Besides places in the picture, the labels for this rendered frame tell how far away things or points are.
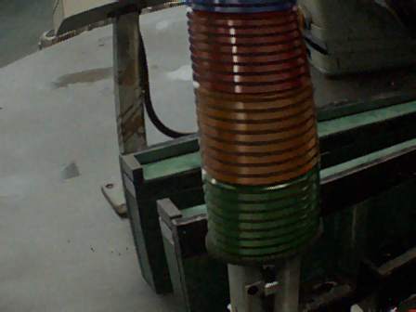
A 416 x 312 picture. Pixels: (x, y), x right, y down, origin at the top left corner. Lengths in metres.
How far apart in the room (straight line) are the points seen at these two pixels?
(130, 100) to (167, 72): 0.38
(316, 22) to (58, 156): 0.40
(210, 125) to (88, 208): 0.63
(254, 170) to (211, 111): 0.03
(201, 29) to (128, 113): 0.61
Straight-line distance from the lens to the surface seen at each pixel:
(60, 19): 1.06
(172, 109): 1.37
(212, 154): 0.55
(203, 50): 0.53
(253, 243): 0.56
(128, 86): 1.12
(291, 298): 0.61
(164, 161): 0.96
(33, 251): 1.08
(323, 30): 1.42
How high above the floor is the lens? 1.31
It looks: 24 degrees down
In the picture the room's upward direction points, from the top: 6 degrees counter-clockwise
